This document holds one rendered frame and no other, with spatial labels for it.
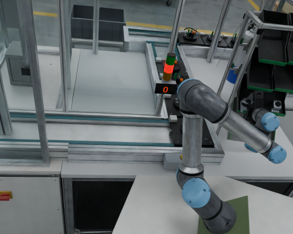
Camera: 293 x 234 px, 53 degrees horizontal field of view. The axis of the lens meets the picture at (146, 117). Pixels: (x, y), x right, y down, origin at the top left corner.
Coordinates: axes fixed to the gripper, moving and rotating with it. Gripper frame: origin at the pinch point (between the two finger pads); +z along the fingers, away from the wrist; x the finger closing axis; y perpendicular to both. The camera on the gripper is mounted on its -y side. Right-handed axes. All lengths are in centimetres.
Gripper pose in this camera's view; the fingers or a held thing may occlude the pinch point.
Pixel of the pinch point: (247, 102)
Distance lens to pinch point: 170.5
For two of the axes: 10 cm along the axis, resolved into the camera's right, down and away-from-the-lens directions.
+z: 0.2, -2.5, 9.7
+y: -1.6, 9.5, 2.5
